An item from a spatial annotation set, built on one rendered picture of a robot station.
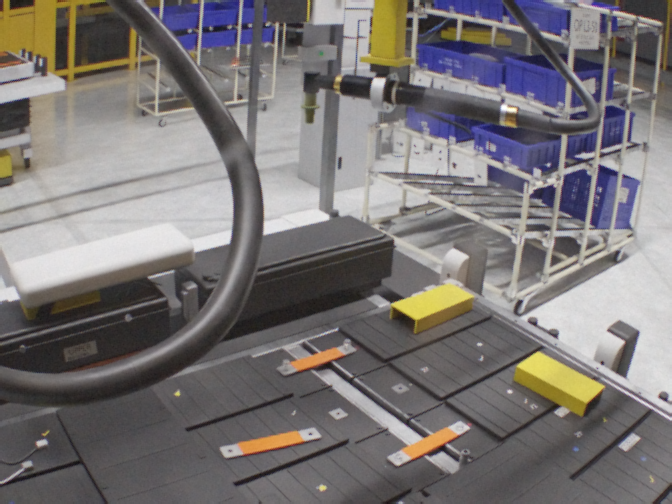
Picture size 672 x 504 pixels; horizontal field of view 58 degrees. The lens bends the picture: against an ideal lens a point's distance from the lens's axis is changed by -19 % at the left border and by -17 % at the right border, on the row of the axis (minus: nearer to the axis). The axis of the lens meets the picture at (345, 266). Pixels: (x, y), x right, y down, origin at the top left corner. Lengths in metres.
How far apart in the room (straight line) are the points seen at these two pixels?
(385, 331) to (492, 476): 0.45
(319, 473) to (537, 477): 0.32
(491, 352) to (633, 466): 0.40
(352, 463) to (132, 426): 0.33
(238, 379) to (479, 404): 0.39
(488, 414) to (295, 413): 0.30
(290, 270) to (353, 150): 3.69
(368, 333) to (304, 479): 0.43
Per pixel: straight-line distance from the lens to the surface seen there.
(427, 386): 1.18
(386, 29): 1.32
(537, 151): 3.49
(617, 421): 1.18
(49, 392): 0.57
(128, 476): 0.97
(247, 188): 0.66
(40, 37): 10.51
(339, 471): 0.99
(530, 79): 3.54
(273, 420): 1.08
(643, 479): 1.07
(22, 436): 1.08
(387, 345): 1.28
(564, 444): 1.10
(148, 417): 1.08
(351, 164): 5.00
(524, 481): 1.00
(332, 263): 1.38
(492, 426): 1.11
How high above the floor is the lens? 1.67
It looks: 25 degrees down
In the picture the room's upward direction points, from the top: 4 degrees clockwise
